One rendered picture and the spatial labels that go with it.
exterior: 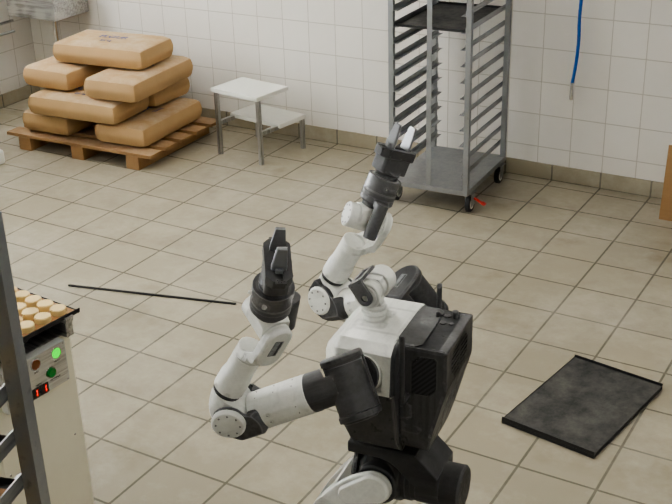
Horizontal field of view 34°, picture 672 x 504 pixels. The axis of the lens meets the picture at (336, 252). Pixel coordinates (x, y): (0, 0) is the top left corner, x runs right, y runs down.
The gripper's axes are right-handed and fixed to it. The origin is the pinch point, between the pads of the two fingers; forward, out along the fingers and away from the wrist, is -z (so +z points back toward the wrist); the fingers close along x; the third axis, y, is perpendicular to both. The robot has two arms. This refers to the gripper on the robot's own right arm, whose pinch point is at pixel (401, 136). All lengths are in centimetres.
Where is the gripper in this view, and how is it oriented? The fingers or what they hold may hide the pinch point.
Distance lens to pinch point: 279.1
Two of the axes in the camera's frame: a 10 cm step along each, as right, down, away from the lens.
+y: -5.8, -4.4, 6.8
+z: -3.6, 8.9, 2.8
